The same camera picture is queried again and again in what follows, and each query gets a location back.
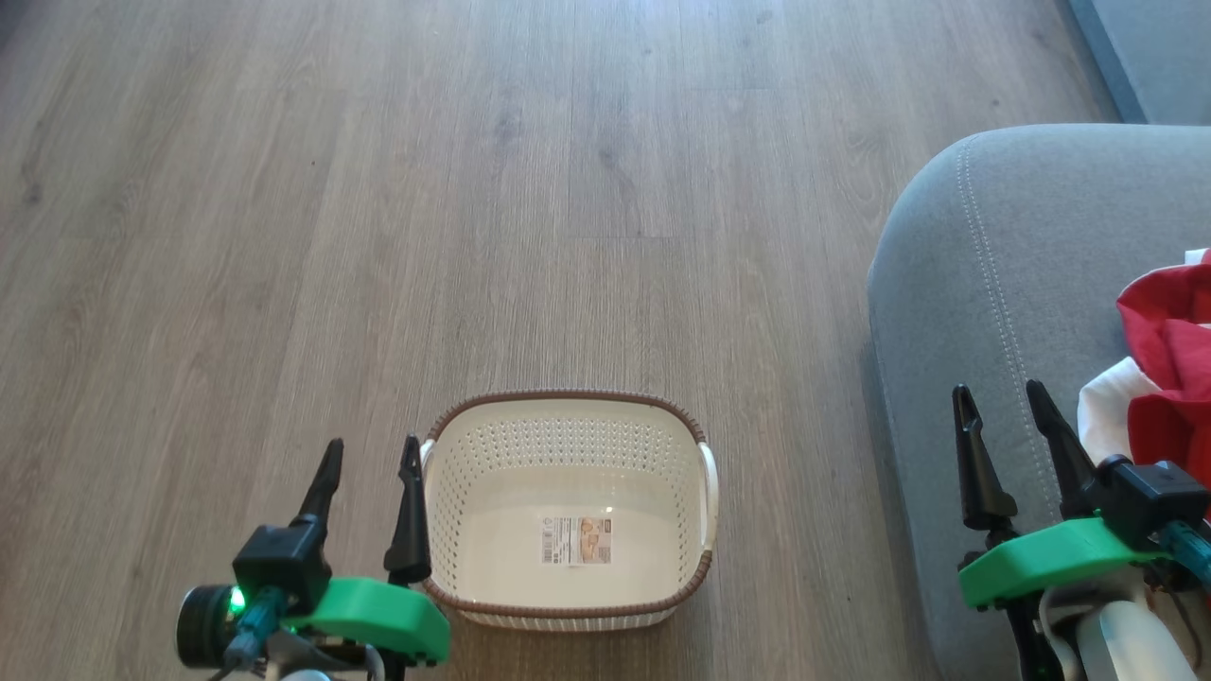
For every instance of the paper label sticker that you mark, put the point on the paper label sticker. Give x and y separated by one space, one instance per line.
577 539

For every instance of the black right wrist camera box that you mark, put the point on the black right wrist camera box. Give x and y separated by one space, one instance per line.
1149 497

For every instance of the red and white cloth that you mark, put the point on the red and white cloth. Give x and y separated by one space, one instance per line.
1173 331

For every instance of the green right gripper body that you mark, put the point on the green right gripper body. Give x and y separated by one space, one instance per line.
1050 558

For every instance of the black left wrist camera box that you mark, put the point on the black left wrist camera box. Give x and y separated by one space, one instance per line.
279 563

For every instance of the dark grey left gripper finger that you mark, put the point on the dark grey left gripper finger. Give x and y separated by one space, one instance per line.
322 487
410 530

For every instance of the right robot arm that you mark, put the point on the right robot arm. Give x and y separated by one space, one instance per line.
1126 643

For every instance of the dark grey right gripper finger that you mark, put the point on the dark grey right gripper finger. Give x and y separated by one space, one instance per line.
1069 463
979 473

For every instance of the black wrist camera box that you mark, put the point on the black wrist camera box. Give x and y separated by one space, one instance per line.
279 563
1149 497

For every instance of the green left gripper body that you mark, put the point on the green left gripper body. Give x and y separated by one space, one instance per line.
378 615

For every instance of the grey and yellow sofa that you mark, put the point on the grey and yellow sofa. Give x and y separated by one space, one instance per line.
1022 284

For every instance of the white laundry basket brown rim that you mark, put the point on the white laundry basket brown rim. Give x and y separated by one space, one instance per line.
568 473

